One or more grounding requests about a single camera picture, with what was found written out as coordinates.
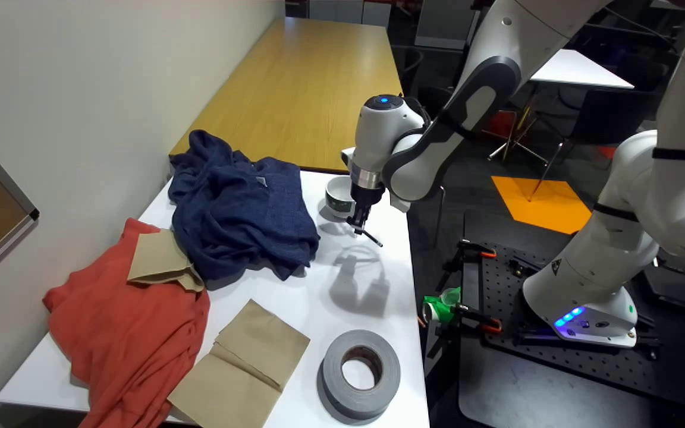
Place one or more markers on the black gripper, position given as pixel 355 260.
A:
pixel 367 191

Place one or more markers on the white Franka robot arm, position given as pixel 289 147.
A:
pixel 660 191

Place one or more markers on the white mug with green band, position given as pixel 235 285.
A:
pixel 337 199

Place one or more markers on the green crumpled object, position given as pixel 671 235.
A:
pixel 444 304

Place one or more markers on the navy blue cloth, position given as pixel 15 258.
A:
pixel 239 209

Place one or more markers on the light wooden table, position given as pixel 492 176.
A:
pixel 302 85

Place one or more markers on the black metal stand legs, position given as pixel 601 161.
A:
pixel 530 145

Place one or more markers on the tan folded cloth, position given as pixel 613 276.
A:
pixel 160 258
pixel 239 371

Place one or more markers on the small white table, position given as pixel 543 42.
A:
pixel 581 72

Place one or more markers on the red orange cloth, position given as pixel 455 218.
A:
pixel 131 341

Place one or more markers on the grey duct tape roll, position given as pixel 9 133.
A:
pixel 333 393

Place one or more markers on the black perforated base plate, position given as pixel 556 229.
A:
pixel 533 371

